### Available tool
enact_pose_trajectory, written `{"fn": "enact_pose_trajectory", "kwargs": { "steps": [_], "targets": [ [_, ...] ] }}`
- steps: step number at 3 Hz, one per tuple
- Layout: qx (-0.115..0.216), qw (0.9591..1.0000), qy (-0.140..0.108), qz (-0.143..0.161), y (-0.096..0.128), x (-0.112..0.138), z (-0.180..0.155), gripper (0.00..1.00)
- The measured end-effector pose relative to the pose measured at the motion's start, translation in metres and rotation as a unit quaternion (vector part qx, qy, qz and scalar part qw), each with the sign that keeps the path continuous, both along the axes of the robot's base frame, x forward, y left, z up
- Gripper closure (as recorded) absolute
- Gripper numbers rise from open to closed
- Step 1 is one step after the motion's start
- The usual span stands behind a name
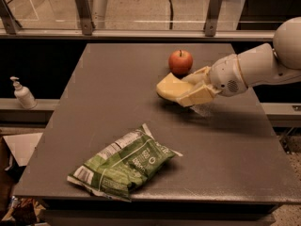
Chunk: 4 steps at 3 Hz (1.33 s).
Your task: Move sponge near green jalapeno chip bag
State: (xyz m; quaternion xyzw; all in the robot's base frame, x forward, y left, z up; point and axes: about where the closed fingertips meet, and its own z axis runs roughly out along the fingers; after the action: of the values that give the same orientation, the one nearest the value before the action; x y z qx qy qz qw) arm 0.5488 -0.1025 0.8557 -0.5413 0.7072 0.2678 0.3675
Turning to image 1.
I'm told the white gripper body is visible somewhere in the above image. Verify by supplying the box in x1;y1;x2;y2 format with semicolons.
209;54;247;97

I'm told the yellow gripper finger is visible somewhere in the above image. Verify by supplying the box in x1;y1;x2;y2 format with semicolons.
176;85;221;107
182;66;211;85

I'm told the yellow wavy sponge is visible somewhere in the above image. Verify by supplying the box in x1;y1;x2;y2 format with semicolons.
156;73;193;102

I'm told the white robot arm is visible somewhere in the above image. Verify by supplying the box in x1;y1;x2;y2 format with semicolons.
176;17;301;106

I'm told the green jalapeno chip bag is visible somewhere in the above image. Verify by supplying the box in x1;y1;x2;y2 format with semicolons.
67;123;181;202

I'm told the red apple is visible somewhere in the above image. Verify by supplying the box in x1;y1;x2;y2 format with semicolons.
168;50;193;75

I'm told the grey table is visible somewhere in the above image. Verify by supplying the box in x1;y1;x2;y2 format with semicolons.
13;42;301;226

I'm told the white pump lotion bottle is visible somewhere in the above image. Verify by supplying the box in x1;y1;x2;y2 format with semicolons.
10;76;37;109

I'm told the right metal railing bracket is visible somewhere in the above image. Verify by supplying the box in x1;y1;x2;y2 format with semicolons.
204;0;223;37

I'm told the metal railing bracket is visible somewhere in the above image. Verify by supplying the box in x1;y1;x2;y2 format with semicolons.
0;0;22;35
204;0;223;37
74;0;94;36

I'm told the middle metal railing bracket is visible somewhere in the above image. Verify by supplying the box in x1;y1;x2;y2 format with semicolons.
74;0;94;36

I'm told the left metal railing bracket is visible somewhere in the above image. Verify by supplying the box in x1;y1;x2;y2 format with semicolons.
0;0;22;35

